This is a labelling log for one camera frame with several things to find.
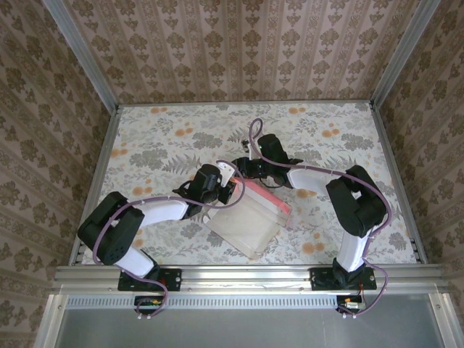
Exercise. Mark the pink paper box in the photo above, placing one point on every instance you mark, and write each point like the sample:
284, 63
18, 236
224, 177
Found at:
246, 221

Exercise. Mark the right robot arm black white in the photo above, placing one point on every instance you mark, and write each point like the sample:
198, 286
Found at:
359, 206

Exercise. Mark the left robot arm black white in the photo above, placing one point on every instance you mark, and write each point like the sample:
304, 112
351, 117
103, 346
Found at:
108, 232

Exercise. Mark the floral tablecloth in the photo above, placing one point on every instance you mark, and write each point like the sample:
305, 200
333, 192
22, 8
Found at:
181, 137

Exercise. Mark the grey metal panel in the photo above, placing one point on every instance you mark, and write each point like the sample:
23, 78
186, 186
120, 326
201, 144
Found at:
235, 330

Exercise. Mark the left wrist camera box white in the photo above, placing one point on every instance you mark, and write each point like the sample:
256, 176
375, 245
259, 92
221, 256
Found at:
226, 172

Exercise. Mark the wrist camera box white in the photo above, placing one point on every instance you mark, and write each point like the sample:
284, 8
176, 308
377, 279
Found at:
245, 145
226, 172

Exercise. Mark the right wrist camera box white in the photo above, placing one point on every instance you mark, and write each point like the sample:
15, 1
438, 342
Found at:
245, 145

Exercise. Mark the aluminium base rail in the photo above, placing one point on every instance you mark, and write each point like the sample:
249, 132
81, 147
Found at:
246, 277

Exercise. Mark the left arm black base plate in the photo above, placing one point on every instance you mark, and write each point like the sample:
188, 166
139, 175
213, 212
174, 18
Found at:
170, 280

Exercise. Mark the aluminium table side rail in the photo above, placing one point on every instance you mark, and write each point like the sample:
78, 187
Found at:
101, 159
395, 163

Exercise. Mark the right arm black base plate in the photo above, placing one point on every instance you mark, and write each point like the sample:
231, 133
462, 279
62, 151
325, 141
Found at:
320, 280

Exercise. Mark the aluminium corner post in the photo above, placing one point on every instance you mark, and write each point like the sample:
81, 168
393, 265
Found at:
402, 54
83, 54

